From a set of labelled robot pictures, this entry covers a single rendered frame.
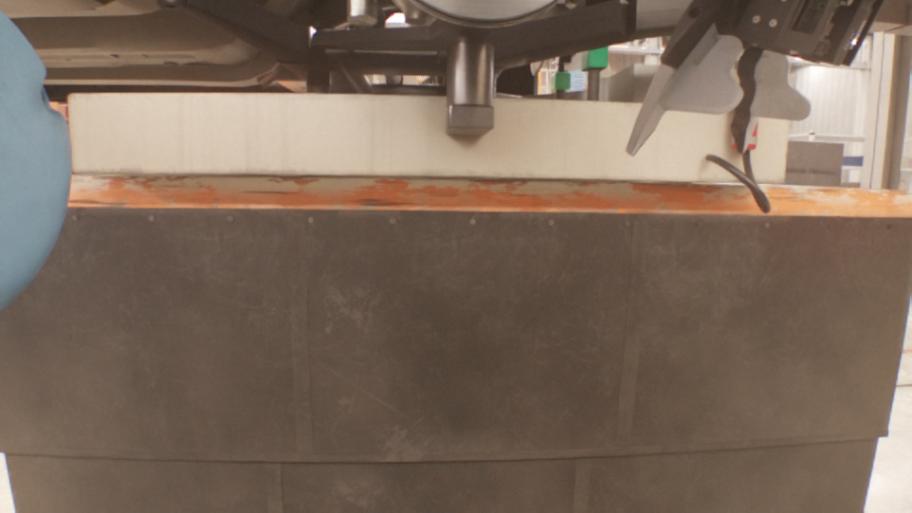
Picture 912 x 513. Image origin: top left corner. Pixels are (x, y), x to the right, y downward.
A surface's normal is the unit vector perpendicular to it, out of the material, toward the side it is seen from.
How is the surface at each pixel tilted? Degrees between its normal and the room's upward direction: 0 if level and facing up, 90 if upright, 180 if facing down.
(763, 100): 124
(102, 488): 90
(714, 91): 63
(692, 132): 90
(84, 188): 90
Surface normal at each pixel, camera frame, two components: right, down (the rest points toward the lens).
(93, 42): 0.06, 0.49
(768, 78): -0.78, 0.58
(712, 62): -0.61, -0.38
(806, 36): -0.86, 0.11
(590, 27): -0.65, 0.08
